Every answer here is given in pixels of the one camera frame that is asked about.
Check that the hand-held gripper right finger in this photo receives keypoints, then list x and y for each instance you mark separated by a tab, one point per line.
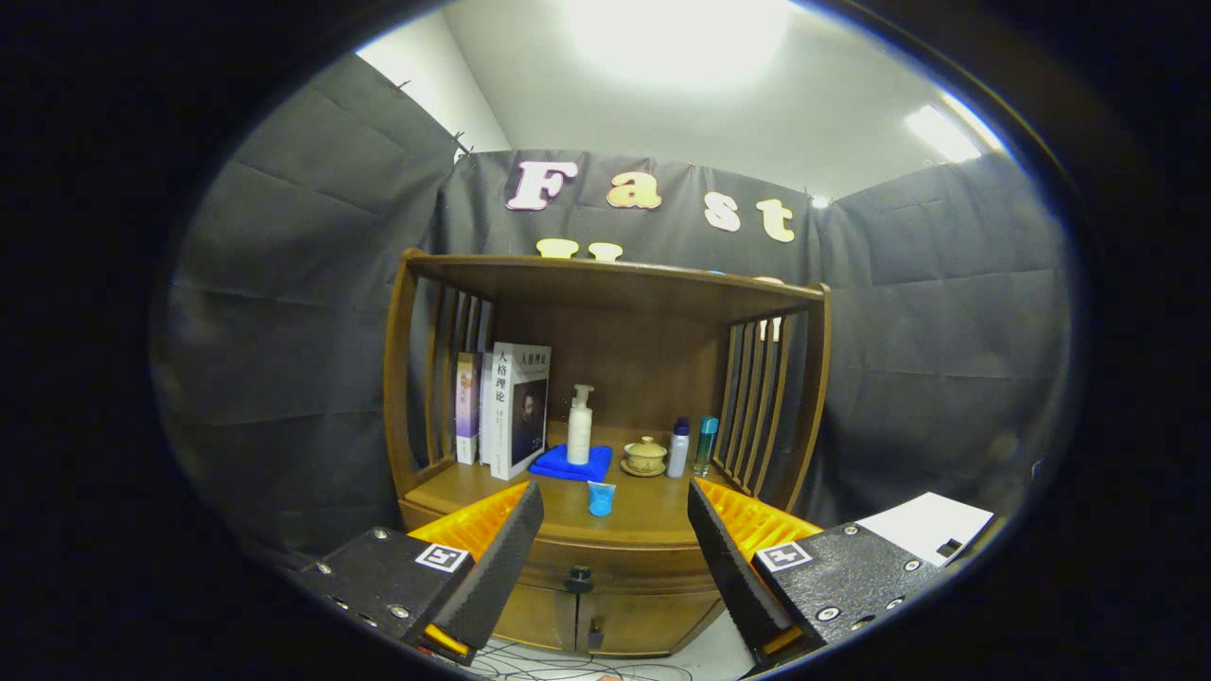
733	567

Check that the beige lidded teacup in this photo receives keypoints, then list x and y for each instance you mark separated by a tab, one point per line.
645	456

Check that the thin white book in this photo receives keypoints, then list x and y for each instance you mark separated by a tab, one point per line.
486	407

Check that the black drawer knob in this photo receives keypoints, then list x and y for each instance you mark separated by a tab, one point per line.
579	579

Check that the thick white portrait book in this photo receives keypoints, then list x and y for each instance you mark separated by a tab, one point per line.
520	407

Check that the round ceiling light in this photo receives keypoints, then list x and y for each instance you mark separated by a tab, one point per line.
676	38

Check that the purple book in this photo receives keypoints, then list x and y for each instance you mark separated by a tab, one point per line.
467	407

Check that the blue folded cloth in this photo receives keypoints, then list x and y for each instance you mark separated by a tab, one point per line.
563	468

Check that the blue white cosmetic tube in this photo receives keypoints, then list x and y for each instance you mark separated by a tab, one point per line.
601	499

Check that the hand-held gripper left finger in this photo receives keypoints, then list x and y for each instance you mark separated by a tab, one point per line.
497	567

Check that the white pump bottle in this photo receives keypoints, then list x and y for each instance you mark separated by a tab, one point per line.
579	435

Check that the wooden drawer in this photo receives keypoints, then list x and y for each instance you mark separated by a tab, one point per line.
643	567

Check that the rectangular ceiling light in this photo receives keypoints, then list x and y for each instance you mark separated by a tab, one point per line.
946	132

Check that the white appliance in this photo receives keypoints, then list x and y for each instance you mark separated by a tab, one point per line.
918	525

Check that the white bottle with blue cap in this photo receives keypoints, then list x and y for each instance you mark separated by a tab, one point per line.
678	454

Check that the brown wooden cabinet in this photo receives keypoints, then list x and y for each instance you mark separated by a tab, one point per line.
624	350

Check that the teal bottle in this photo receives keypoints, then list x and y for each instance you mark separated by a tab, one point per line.
706	449

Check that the wooden countertop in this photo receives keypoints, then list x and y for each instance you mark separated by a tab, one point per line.
648	518

